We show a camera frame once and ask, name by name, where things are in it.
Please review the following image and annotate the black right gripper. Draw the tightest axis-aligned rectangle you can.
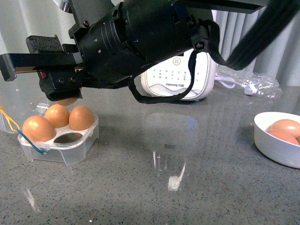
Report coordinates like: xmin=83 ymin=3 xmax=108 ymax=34
xmin=0 ymin=0 xmax=209 ymax=101

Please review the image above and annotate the brown carried egg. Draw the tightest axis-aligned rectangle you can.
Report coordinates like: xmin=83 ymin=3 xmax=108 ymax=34
xmin=56 ymin=98 xmax=77 ymax=106

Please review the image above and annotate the clear plastic egg box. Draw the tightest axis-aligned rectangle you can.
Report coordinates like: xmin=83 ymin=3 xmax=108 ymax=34
xmin=0 ymin=77 xmax=99 ymax=165

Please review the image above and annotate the brown egg back right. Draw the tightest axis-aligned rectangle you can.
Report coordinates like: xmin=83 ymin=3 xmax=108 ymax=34
xmin=69 ymin=105 xmax=95 ymax=131

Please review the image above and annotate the brown egg back left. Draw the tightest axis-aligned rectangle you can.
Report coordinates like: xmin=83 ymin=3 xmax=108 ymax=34
xmin=45 ymin=104 xmax=70 ymax=128

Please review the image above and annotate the brown egg front left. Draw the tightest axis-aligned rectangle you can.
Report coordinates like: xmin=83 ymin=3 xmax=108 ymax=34
xmin=22 ymin=116 xmax=56 ymax=142

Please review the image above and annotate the brown egg in bowl left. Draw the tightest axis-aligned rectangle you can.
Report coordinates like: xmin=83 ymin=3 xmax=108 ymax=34
xmin=270 ymin=119 xmax=300 ymax=138

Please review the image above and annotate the brown egg in bowl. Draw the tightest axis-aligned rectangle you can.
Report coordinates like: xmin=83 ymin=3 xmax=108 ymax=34
xmin=266 ymin=129 xmax=300 ymax=146
xmin=270 ymin=119 xmax=300 ymax=138

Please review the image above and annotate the brown egg in bowl front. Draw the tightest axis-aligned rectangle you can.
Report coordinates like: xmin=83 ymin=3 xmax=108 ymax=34
xmin=266 ymin=129 xmax=300 ymax=146

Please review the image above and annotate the white Joyoung electric cooker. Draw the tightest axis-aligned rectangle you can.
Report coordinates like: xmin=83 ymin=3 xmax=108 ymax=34
xmin=141 ymin=49 xmax=217 ymax=101

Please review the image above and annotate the blue rubber band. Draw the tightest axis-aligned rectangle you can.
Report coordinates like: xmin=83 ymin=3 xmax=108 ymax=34
xmin=17 ymin=129 xmax=49 ymax=155

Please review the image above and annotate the yellow rubber band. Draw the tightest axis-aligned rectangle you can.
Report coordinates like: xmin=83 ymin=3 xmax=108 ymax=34
xmin=0 ymin=106 xmax=20 ymax=132

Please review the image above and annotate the clear plastic bag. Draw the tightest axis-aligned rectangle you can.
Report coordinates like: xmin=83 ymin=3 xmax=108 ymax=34
xmin=215 ymin=65 xmax=282 ymax=99

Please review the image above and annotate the white bowl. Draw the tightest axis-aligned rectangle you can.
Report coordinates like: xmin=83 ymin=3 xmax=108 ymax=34
xmin=254 ymin=112 xmax=300 ymax=169

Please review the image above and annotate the white power cable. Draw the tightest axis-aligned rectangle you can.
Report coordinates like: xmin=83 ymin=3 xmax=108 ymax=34
xmin=215 ymin=73 xmax=258 ymax=96

